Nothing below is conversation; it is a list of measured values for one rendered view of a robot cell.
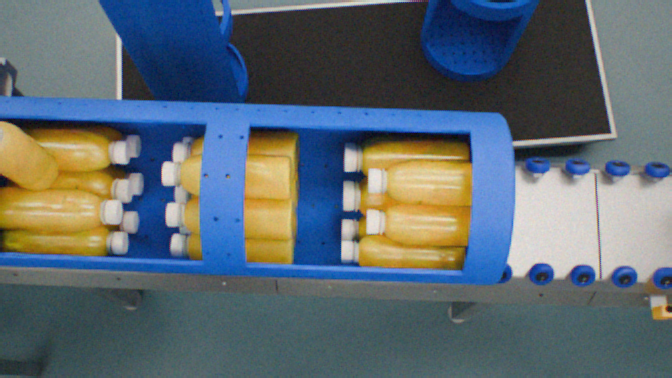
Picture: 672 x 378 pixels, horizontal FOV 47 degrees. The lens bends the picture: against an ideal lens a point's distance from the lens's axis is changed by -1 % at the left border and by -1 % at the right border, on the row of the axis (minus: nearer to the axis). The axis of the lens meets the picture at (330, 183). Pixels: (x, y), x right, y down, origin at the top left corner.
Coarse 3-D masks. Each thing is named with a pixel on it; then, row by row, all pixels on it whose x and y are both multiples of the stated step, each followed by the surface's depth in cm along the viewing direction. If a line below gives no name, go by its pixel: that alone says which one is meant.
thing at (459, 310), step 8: (456, 304) 219; (464, 304) 206; (472, 304) 194; (480, 304) 190; (488, 304) 189; (448, 312) 230; (456, 312) 218; (464, 312) 208; (472, 312) 208; (456, 320) 230
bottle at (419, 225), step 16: (400, 208) 123; (416, 208) 122; (432, 208) 123; (448, 208) 123; (464, 208) 123; (384, 224) 123; (400, 224) 122; (416, 224) 121; (432, 224) 121; (448, 224) 121; (464, 224) 121; (400, 240) 123; (416, 240) 122; (432, 240) 122; (448, 240) 122; (464, 240) 122
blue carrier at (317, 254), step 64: (128, 128) 138; (192, 128) 137; (256, 128) 137; (320, 128) 119; (384, 128) 119; (448, 128) 119; (320, 192) 142; (512, 192) 114; (0, 256) 121; (64, 256) 121; (128, 256) 134; (320, 256) 136
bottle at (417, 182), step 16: (416, 160) 122; (384, 176) 121; (400, 176) 119; (416, 176) 119; (432, 176) 119; (448, 176) 119; (464, 176) 119; (400, 192) 120; (416, 192) 119; (432, 192) 119; (448, 192) 119; (464, 192) 119
